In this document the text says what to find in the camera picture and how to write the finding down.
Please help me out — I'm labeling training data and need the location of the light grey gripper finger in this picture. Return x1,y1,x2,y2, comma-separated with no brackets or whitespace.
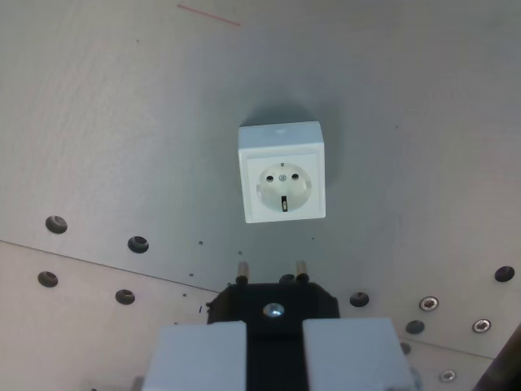
140,320,248,391
302,317,423,391

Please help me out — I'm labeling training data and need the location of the white wall socket box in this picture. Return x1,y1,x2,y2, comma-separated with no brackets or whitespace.
237,121,328,224

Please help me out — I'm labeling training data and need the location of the black two-pin power plug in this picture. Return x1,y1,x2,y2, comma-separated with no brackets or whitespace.
206,260,341,391

